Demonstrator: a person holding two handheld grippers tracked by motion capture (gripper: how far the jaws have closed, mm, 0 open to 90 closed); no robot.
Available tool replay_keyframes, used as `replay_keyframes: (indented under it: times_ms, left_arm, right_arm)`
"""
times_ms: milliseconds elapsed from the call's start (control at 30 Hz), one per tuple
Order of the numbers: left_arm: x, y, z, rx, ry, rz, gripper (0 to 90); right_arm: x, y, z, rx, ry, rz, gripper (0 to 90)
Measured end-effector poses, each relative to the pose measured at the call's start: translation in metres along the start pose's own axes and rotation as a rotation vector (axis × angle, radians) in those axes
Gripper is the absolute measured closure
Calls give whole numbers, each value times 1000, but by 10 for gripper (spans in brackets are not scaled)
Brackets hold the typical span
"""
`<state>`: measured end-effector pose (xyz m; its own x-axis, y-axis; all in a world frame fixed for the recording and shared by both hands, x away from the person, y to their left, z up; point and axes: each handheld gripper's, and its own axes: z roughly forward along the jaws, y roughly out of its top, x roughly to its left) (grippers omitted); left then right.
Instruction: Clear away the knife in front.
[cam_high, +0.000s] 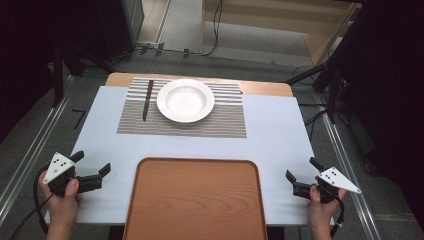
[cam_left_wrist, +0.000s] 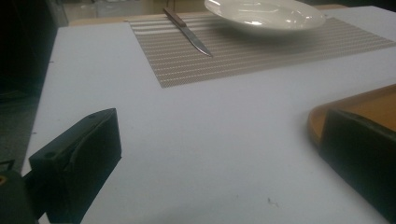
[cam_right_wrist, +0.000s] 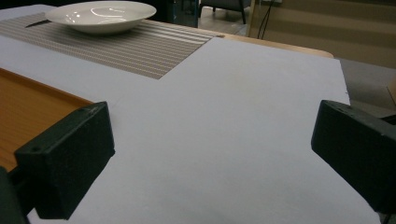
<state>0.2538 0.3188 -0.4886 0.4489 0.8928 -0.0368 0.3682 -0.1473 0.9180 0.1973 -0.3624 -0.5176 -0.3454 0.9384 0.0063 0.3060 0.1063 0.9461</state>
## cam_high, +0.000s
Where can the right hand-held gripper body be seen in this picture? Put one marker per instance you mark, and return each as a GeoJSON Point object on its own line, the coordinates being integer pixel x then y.
{"type": "Point", "coordinates": [330, 183]}

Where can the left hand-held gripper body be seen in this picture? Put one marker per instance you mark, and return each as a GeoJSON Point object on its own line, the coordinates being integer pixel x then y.
{"type": "Point", "coordinates": [59, 166]}

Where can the person's right hand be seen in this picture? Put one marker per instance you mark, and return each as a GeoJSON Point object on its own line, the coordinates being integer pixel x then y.
{"type": "Point", "coordinates": [321, 213]}

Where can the person's left hand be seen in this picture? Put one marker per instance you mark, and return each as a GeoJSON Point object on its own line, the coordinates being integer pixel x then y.
{"type": "Point", "coordinates": [63, 208]}

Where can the white table cover sheet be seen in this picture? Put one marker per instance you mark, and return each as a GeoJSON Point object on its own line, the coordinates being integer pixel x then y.
{"type": "Point", "coordinates": [273, 140]}

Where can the black metal stand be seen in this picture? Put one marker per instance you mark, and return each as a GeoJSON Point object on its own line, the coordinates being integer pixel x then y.
{"type": "Point", "coordinates": [58, 76]}

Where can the black tripod stand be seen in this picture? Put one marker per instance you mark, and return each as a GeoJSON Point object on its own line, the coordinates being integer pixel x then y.
{"type": "Point", "coordinates": [331, 83]}

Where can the dark brown chopsticks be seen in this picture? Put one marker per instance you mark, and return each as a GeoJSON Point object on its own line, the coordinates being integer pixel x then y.
{"type": "Point", "coordinates": [147, 100]}

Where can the brown wooden tray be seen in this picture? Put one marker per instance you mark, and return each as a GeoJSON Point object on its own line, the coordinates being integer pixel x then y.
{"type": "Point", "coordinates": [195, 203]}

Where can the striped woven placemat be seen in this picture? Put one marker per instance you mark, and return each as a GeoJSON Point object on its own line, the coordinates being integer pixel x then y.
{"type": "Point", "coordinates": [186, 129]}

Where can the white round deep plate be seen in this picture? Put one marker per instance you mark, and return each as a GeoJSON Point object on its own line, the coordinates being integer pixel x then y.
{"type": "Point", "coordinates": [185, 101]}

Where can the light wooden shelf unit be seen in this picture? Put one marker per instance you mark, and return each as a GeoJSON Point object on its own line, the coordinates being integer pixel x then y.
{"type": "Point", "coordinates": [320, 33]}

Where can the dark cabinet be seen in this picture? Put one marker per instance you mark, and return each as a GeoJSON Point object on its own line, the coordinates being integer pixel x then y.
{"type": "Point", "coordinates": [120, 26]}

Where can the metal floor rail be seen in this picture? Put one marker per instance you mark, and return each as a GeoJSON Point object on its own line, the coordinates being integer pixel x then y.
{"type": "Point", "coordinates": [350, 173]}
{"type": "Point", "coordinates": [30, 160]}

